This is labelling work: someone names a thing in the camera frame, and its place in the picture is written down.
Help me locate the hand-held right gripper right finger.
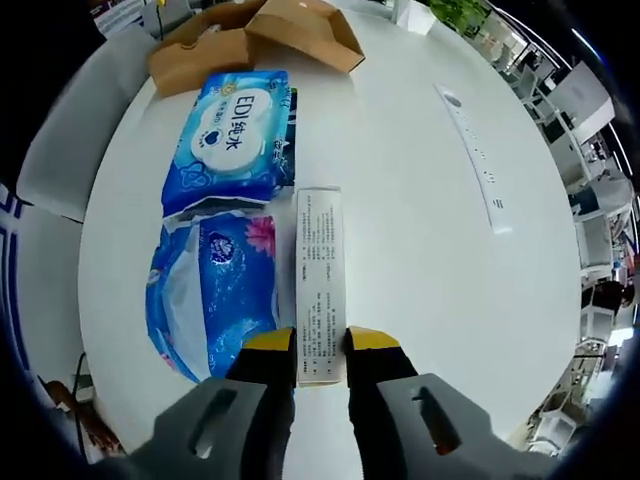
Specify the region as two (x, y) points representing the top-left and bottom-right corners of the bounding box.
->
(347, 324), (516, 480)

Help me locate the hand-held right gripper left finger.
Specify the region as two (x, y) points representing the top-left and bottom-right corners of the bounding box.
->
(124, 327), (297, 480)

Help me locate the blue floral tissue pack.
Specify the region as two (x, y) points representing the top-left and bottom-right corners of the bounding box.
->
(144, 197), (281, 385)

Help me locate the white long carton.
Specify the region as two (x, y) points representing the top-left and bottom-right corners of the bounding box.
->
(295, 186), (349, 390)

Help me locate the blue wet wipes pack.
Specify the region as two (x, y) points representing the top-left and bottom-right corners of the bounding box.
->
(162, 69), (291, 216)

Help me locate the black green soft packet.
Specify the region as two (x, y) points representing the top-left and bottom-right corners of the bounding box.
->
(272, 87), (300, 189)

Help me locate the brown cardboard shoe box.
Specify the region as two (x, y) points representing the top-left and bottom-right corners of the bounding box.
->
(147, 0), (367, 99)

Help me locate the white power strip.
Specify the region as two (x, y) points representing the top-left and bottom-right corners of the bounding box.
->
(432, 82), (514, 236)

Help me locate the grey office chair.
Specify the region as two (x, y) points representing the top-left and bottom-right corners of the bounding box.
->
(14, 14), (166, 221)

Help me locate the group of white office chairs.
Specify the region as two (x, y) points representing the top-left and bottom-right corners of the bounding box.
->
(492, 59), (640, 451)

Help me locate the green plant in white pot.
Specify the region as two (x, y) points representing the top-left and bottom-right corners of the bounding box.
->
(397, 0), (496, 39)

